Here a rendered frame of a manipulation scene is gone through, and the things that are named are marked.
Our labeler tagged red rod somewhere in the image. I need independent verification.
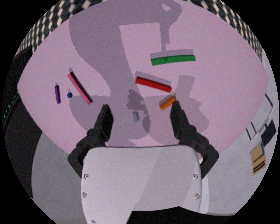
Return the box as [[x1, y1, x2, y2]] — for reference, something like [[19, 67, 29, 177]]
[[135, 76, 172, 93]]

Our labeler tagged pink rod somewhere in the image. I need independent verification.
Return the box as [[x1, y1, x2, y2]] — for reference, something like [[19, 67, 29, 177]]
[[67, 72, 93, 105]]

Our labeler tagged green rod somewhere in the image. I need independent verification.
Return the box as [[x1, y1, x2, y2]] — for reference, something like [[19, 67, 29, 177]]
[[151, 55, 196, 66]]

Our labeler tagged grey rod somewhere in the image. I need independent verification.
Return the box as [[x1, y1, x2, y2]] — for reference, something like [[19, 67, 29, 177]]
[[132, 111, 138, 122]]

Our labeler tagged purple rod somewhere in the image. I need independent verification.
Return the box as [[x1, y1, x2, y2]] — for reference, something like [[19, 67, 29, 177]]
[[55, 85, 61, 104]]

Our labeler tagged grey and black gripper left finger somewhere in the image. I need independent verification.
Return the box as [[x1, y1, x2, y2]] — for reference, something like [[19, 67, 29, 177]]
[[67, 104, 114, 178]]

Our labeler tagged orange rod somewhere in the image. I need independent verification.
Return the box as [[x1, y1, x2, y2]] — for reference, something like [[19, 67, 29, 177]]
[[160, 95, 177, 110]]

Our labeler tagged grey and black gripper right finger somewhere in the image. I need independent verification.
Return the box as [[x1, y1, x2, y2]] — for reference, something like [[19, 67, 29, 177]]
[[170, 101, 219, 179]]

